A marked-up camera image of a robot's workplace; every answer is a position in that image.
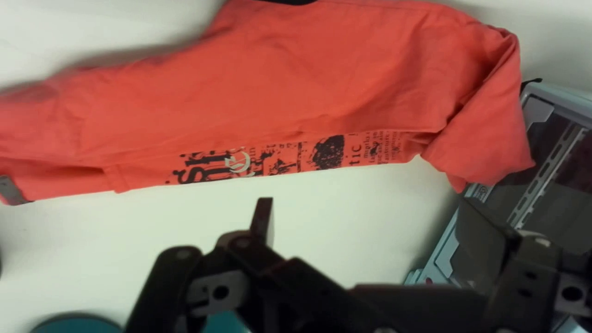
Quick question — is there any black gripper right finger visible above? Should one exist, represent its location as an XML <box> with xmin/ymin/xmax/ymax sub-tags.
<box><xmin>459</xmin><ymin>201</ymin><xmax>592</xmax><ymax>333</ymax></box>

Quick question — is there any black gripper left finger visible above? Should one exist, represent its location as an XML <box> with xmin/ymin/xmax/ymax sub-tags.
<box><xmin>126</xmin><ymin>197</ymin><xmax>358</xmax><ymax>333</ymax></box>

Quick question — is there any red printed cloth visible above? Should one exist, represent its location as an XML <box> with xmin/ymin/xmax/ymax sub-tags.
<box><xmin>0</xmin><ymin>0</ymin><xmax>537</xmax><ymax>208</ymax></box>

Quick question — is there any teal toy pot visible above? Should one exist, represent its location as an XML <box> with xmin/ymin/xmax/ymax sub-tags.
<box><xmin>202</xmin><ymin>308</ymin><xmax>252</xmax><ymax>333</ymax></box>

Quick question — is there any light blue toaster oven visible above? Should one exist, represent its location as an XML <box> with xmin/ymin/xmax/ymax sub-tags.
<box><xmin>404</xmin><ymin>80</ymin><xmax>592</xmax><ymax>333</ymax></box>

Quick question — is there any small teal toy pan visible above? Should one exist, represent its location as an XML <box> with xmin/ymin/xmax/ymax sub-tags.
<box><xmin>30</xmin><ymin>313</ymin><xmax>126</xmax><ymax>333</ymax></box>

